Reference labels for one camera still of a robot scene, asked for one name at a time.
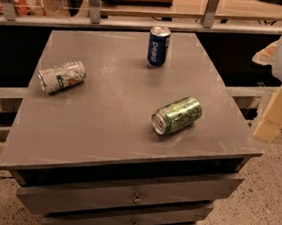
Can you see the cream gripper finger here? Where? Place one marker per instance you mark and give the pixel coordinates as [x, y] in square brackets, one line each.
[265, 56]
[270, 125]

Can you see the green soda can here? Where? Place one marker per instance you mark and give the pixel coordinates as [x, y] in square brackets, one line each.
[176, 116]

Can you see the blue pepsi can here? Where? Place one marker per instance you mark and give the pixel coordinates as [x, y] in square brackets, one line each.
[158, 45]

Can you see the white soda can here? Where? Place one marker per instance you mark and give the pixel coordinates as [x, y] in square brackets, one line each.
[61, 76]

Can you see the grey drawer cabinet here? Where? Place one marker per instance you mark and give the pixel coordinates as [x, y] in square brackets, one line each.
[101, 130]

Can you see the grey metal railing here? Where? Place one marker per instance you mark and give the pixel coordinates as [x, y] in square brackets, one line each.
[180, 15]

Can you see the top grey drawer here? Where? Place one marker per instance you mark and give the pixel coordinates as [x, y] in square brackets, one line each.
[91, 196]

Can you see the middle grey drawer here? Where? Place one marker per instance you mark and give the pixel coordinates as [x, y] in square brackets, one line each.
[159, 215]

